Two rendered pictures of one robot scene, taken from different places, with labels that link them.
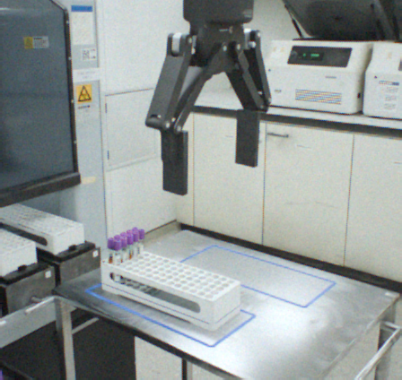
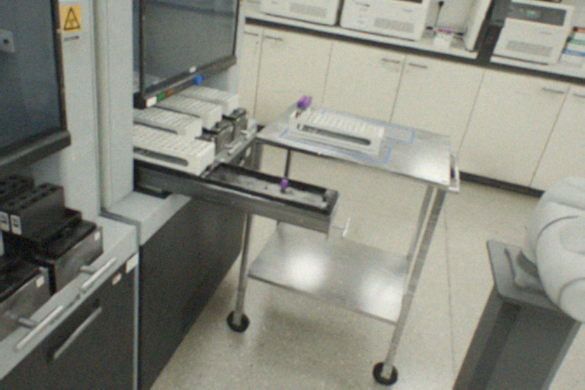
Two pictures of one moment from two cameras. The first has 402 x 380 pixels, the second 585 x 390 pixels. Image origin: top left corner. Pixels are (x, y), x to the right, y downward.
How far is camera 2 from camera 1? 81 cm
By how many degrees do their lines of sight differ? 24
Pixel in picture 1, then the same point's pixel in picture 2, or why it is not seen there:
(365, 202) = (336, 90)
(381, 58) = not seen: outside the picture
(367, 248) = not seen: hidden behind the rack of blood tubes
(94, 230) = not seen: hidden behind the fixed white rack
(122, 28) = not seen: outside the picture
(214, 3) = not seen: outside the picture
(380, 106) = (353, 21)
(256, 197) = (250, 86)
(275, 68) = not seen: outside the picture
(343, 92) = (327, 9)
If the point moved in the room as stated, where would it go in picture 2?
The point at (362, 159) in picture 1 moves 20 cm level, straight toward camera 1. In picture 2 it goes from (337, 60) to (342, 67)
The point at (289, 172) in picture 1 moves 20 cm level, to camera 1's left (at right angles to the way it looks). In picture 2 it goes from (279, 68) to (253, 66)
